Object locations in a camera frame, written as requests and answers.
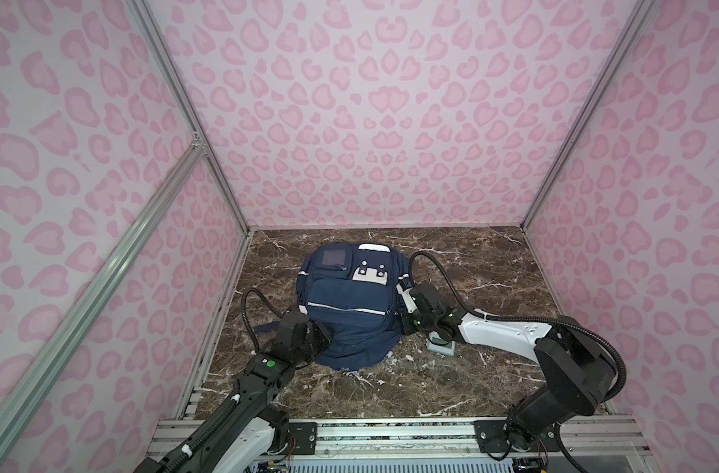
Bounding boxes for grey blue calculator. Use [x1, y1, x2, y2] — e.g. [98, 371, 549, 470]
[427, 332, 456, 357]

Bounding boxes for navy blue student backpack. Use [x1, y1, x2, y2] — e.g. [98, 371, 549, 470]
[252, 241, 413, 372]

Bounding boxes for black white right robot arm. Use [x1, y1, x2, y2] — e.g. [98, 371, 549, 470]
[397, 283, 627, 460]

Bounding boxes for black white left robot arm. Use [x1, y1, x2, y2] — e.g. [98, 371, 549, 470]
[135, 311, 332, 472]

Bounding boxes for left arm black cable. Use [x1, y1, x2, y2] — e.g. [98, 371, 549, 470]
[157, 288, 287, 473]

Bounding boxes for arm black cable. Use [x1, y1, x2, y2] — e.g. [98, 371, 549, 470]
[408, 250, 627, 473]
[157, 288, 287, 473]

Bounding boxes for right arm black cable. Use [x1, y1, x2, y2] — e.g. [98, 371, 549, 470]
[408, 250, 627, 473]

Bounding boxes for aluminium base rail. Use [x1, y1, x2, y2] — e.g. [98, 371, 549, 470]
[140, 416, 656, 473]

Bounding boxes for diagonal aluminium frame bar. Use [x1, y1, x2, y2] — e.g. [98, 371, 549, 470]
[0, 144, 204, 467]

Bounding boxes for aluminium corner frame post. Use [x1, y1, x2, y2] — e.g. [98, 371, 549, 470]
[126, 0, 250, 236]

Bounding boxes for right aluminium corner post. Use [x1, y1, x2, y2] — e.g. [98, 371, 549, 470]
[520, 0, 660, 236]

